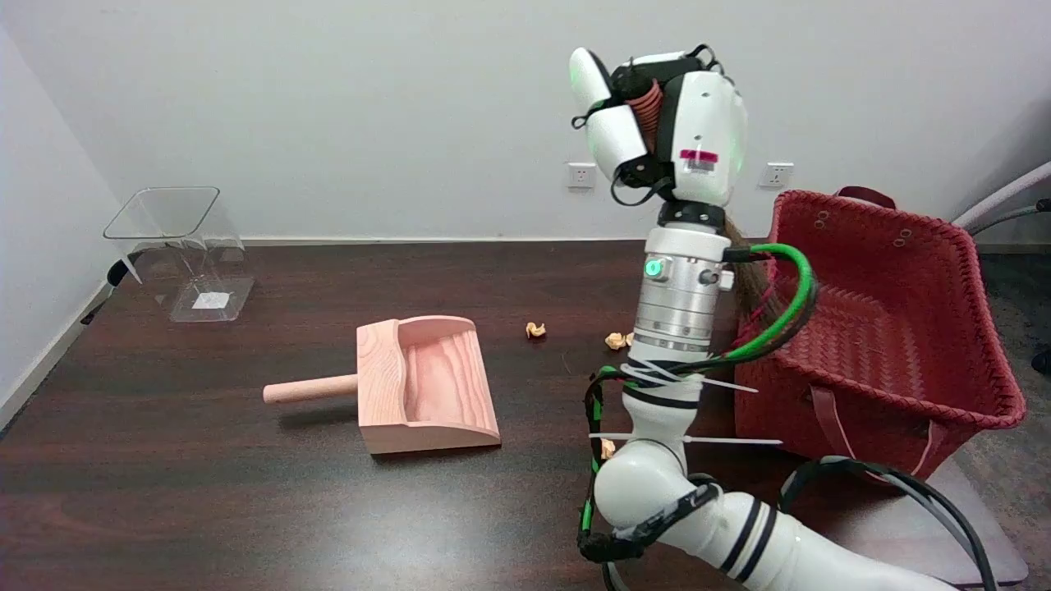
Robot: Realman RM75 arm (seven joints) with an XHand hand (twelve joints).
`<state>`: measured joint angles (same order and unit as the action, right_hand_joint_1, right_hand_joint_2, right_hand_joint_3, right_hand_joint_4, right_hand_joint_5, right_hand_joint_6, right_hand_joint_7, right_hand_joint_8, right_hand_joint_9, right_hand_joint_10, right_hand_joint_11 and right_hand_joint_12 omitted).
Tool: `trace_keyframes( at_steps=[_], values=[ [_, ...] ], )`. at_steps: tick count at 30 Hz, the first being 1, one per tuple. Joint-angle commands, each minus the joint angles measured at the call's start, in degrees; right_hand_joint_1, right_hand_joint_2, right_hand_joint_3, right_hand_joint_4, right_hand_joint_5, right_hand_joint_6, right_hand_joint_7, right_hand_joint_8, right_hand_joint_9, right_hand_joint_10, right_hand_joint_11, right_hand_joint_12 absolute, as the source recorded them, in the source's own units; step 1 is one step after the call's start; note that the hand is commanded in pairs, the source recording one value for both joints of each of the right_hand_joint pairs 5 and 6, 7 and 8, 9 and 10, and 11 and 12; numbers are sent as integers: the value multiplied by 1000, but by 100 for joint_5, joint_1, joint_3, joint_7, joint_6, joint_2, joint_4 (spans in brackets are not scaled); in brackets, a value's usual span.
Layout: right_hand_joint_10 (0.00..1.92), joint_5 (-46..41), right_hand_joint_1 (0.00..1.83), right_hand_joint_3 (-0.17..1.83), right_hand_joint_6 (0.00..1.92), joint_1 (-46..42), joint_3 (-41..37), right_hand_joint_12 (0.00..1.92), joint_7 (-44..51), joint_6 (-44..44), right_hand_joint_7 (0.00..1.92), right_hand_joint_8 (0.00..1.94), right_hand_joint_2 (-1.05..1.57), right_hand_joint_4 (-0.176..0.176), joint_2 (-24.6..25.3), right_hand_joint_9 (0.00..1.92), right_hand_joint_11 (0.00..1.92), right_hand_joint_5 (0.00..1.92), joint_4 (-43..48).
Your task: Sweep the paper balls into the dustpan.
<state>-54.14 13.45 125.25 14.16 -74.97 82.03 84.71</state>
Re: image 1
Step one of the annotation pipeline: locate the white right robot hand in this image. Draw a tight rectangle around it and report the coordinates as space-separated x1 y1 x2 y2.
569 45 750 208

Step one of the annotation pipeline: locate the brown straw hand broom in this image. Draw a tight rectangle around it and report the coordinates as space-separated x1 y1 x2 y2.
628 78 777 329

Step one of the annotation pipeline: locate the wooden dustpan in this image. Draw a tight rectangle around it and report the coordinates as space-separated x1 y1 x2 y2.
263 315 503 456

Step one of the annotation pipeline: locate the red woven basket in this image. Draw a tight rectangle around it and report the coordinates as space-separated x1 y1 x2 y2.
733 186 1027 483

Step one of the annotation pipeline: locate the grey office chair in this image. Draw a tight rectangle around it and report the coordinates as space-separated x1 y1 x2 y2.
952 160 1051 374

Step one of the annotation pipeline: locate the grey flat board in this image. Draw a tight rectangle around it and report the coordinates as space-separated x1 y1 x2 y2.
829 460 1029 588

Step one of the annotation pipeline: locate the clear plastic container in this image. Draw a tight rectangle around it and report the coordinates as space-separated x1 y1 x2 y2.
103 186 255 323

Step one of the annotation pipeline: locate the black table edge clamp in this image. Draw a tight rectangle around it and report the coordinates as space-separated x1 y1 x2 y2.
80 261 132 325

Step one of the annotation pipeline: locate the green cable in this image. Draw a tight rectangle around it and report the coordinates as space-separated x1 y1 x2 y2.
579 243 819 534

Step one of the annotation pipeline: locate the white cable tie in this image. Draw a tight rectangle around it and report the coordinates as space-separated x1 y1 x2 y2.
589 433 783 448
620 359 760 393

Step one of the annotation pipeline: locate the black wrapped cable bundle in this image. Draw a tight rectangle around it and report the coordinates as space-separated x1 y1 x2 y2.
577 480 723 563

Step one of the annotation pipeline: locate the thick black cable loop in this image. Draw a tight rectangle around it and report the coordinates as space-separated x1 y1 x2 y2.
778 456 998 591

